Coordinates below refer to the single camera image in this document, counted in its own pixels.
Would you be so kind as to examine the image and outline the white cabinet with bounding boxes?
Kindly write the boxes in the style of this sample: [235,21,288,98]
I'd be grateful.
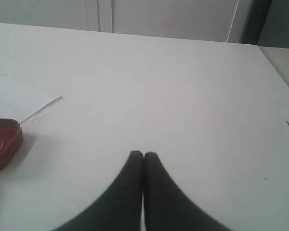
[0,0,252,43]

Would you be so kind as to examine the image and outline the red ink pad tin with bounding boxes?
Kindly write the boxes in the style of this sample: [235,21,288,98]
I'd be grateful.
[0,118,23,171]

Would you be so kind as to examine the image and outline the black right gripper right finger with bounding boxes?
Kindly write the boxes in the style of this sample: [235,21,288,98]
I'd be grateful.
[144,152,229,231]

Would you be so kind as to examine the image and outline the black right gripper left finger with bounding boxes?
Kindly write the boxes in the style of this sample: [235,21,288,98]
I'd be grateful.
[57,151,144,231]

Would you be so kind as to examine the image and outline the white paper sheet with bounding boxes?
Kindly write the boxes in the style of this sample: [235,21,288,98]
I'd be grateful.
[0,76,61,123]

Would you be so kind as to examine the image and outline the dark vertical post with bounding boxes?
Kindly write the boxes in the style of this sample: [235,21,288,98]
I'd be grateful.
[239,0,272,45]

